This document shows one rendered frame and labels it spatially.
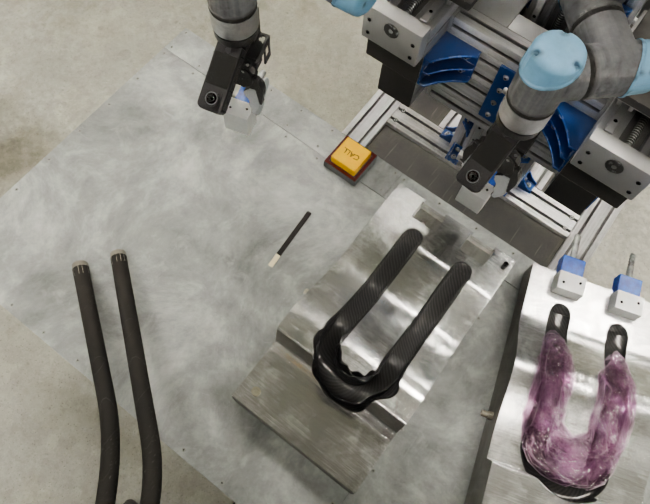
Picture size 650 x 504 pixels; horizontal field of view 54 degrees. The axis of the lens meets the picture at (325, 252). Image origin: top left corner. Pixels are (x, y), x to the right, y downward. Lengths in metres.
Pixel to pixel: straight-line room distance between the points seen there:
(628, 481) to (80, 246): 1.06
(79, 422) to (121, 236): 0.89
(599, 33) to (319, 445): 0.75
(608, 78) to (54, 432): 1.73
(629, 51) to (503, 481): 0.66
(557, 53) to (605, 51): 0.08
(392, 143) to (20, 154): 1.28
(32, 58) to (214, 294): 1.64
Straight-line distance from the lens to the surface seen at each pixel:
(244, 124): 1.21
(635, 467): 1.21
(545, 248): 2.03
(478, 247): 1.23
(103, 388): 1.14
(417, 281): 1.15
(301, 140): 1.36
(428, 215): 1.23
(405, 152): 2.06
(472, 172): 1.03
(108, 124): 1.43
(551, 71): 0.89
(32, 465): 2.10
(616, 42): 0.98
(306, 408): 1.10
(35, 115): 2.52
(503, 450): 1.14
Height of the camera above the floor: 1.95
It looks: 68 degrees down
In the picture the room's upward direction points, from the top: 7 degrees clockwise
